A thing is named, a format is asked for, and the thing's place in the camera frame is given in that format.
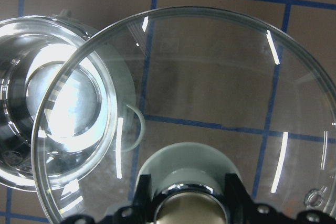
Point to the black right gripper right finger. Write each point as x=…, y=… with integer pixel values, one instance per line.
x=242, y=209

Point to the mint green electric pot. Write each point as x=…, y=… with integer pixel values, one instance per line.
x=66, y=126

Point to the glass pot lid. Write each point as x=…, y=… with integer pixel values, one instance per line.
x=220, y=93

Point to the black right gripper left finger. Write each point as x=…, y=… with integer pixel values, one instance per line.
x=140, y=210

